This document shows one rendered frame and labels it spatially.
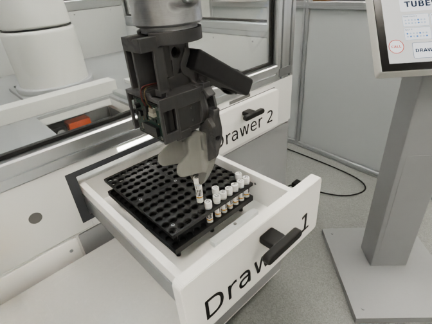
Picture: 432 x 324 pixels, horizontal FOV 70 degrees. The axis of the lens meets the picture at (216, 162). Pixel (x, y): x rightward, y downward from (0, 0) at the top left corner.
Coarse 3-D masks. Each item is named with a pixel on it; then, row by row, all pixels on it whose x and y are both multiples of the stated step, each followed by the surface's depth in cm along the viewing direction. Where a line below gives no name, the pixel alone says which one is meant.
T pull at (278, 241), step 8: (272, 232) 42; (280, 232) 42; (296, 232) 41; (264, 240) 41; (272, 240) 40; (280, 240) 40; (288, 240) 40; (272, 248) 39; (280, 248) 39; (288, 248) 41; (264, 256) 38; (272, 256) 38
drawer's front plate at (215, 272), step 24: (288, 192) 46; (312, 192) 49; (264, 216) 42; (288, 216) 46; (312, 216) 52; (240, 240) 39; (192, 264) 36; (216, 264) 36; (240, 264) 40; (192, 288) 35; (216, 288) 38; (192, 312) 36; (216, 312) 40
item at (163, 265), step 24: (120, 168) 64; (240, 168) 59; (96, 192) 62; (264, 192) 57; (96, 216) 57; (120, 216) 50; (240, 216) 56; (120, 240) 51; (144, 240) 44; (144, 264) 46; (168, 264) 40; (168, 288) 42
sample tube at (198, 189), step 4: (196, 176) 45; (196, 180) 44; (196, 184) 45; (200, 184) 45; (196, 188) 45; (200, 188) 45; (196, 192) 46; (200, 192) 46; (196, 196) 46; (200, 196) 46; (200, 200) 46
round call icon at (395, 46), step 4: (388, 40) 85; (392, 40) 85; (396, 40) 85; (400, 40) 84; (388, 44) 84; (392, 44) 84; (396, 44) 84; (400, 44) 84; (388, 48) 84; (392, 48) 84; (396, 48) 84; (400, 48) 84; (404, 48) 84; (392, 52) 84; (396, 52) 84; (400, 52) 84; (404, 52) 84
